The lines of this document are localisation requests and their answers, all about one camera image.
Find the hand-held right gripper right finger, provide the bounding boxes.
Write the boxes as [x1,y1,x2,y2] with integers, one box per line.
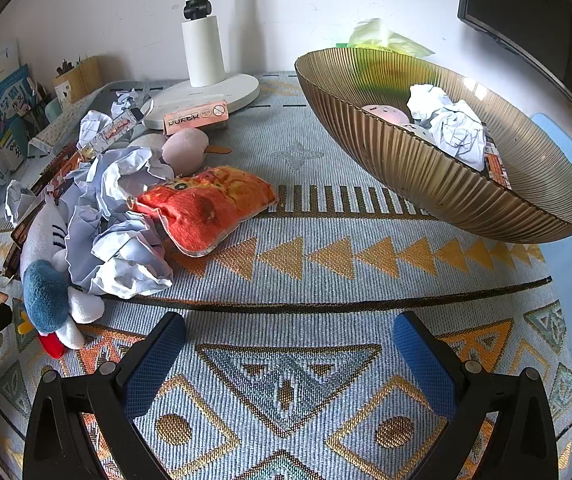
[393,310,559,480]

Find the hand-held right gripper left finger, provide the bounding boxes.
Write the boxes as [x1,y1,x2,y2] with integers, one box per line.
[22,310,187,480]

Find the white and blue plush toy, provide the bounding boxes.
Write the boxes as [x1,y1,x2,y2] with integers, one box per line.
[16,202,107,360]

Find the brown long snack packet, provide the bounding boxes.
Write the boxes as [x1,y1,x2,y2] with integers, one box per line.
[5,195,57,281]

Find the white paper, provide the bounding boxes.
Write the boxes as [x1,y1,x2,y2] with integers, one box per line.
[65,205,174,298]
[61,146,175,221]
[407,84,454,121]
[5,180,37,226]
[418,100,489,171]
[78,110,114,148]
[111,89,154,121]

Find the dark brown snack packet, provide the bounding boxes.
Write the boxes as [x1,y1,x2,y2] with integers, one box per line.
[30,144,92,196]

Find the orange plush pillow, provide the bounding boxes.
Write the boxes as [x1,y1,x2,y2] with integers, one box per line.
[131,165,279,259]

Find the woven wicker basket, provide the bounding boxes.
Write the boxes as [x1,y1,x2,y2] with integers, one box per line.
[294,47,572,245]

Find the pink plush popsicle toy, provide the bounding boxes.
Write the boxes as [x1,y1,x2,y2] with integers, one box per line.
[161,127,231,172]

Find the red white snack packet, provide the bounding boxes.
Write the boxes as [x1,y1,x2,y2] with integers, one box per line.
[77,109,143,155]

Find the patterned woven table cloth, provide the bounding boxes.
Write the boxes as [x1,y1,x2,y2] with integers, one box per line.
[0,67,572,480]

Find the dark pen cup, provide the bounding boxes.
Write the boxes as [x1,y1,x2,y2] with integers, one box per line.
[18,80,52,133]

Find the orange printed packet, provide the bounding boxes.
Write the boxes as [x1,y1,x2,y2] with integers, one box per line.
[483,125,512,191]

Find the white dotted ball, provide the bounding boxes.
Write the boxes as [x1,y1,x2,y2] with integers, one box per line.
[398,122,431,139]

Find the pink playing card box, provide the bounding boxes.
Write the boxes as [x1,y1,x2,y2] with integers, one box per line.
[163,101,229,136]

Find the tan pen holder box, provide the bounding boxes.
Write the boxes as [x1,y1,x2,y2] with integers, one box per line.
[53,56,103,111]

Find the pink dotted ball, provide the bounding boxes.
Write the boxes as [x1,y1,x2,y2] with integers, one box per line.
[361,104,411,126]

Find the bunch of pens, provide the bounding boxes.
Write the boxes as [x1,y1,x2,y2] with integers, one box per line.
[56,57,84,78]

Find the white lamp stand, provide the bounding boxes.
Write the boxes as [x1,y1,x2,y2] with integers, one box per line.
[143,0,261,130]

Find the green tissue pack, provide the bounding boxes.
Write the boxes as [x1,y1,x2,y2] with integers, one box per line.
[336,17,436,58]

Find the black monitor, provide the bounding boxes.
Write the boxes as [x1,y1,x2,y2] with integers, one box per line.
[457,0,572,126]

